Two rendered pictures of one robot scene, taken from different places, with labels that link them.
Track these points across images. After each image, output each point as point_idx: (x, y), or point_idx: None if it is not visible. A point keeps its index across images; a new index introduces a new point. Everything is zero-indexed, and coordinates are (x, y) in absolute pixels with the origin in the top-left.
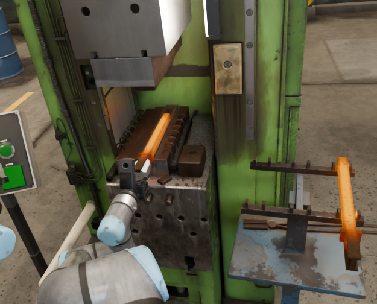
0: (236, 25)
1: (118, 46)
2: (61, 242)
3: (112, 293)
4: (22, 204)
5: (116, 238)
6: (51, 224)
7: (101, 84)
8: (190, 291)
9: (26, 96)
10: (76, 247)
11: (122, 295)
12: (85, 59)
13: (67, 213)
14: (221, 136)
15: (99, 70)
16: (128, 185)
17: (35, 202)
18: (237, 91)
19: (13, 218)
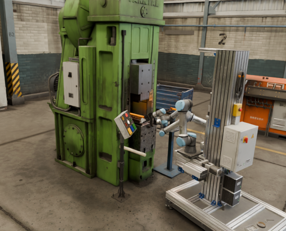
0: (151, 85)
1: (145, 90)
2: (80, 191)
3: (191, 113)
4: (35, 198)
5: (167, 123)
6: (65, 192)
7: (141, 99)
8: (147, 162)
9: None
10: (89, 189)
11: (191, 113)
12: (128, 96)
13: (63, 187)
14: (148, 112)
15: (141, 96)
16: (156, 118)
17: (40, 194)
18: (152, 99)
19: (122, 146)
